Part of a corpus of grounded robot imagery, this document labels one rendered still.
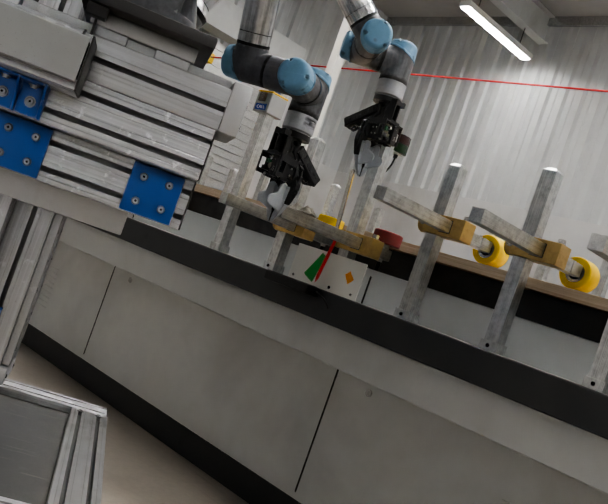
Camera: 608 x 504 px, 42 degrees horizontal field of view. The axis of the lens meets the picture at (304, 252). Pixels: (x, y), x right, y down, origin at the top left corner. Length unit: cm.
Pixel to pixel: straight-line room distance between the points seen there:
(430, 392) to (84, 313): 184
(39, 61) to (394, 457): 140
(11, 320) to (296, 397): 106
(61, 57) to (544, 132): 972
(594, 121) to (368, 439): 855
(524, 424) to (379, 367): 41
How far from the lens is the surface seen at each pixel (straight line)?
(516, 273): 182
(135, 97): 135
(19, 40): 125
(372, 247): 205
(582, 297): 194
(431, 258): 195
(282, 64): 175
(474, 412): 183
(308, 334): 215
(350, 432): 227
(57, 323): 353
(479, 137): 1122
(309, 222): 192
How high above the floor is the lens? 73
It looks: 1 degrees up
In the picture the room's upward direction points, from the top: 20 degrees clockwise
